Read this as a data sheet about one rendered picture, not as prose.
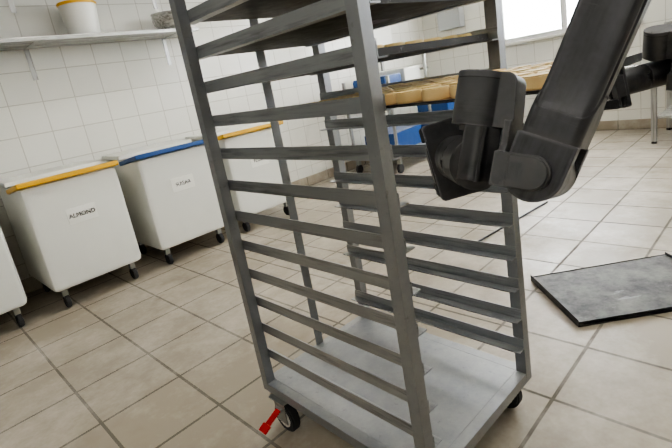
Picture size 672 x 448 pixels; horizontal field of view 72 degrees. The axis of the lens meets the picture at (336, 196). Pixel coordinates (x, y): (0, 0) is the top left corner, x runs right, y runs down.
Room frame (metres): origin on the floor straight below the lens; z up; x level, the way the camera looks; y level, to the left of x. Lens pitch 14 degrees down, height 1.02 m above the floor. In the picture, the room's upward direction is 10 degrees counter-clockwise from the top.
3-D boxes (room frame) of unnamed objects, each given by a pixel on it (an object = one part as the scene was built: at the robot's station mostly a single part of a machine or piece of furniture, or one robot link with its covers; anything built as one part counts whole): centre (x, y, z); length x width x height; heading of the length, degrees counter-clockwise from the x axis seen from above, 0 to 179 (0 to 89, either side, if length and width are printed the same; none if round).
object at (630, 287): (1.67, -1.09, 0.01); 0.60 x 0.40 x 0.03; 89
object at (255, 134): (3.73, 0.71, 0.39); 0.64 x 0.54 x 0.77; 40
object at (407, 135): (4.91, -0.72, 0.28); 0.56 x 0.38 x 0.20; 141
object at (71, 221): (2.85, 1.66, 0.39); 0.64 x 0.54 x 0.77; 44
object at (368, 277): (1.07, 0.09, 0.60); 0.64 x 0.03 x 0.03; 41
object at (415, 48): (1.20, -0.06, 1.05); 0.60 x 0.40 x 0.01; 41
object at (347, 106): (1.07, 0.09, 0.96); 0.64 x 0.03 x 0.03; 41
